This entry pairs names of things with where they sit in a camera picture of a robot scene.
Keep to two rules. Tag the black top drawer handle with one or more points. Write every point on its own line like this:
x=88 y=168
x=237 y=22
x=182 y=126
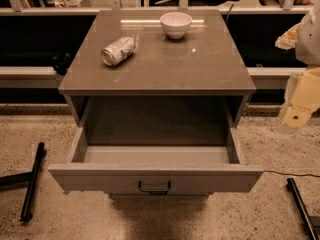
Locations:
x=154 y=191

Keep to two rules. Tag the black stand leg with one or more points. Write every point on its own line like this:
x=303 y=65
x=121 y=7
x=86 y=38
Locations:
x=26 y=180
x=311 y=223

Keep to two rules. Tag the white ceramic bowl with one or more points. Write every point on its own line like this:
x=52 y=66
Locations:
x=175 y=24

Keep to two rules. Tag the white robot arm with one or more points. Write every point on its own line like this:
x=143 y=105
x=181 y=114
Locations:
x=304 y=37

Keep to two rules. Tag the black clamp on rail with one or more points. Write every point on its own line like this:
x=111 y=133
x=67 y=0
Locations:
x=61 y=64

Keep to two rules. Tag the crushed silver soda can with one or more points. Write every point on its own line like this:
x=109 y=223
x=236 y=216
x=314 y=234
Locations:
x=118 y=51

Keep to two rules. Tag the black stand leg right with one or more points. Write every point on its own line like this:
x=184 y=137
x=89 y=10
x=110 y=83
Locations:
x=311 y=223

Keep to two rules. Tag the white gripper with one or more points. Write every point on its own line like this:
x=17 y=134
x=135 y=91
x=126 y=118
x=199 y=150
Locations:
x=309 y=41

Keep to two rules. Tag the black stand leg left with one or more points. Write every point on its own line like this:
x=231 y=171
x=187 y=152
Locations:
x=26 y=180

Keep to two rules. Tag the grey top drawer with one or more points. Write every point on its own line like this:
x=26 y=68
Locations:
x=192 y=170

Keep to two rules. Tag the grey drawer cabinet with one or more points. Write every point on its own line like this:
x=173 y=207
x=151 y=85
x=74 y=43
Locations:
x=187 y=92

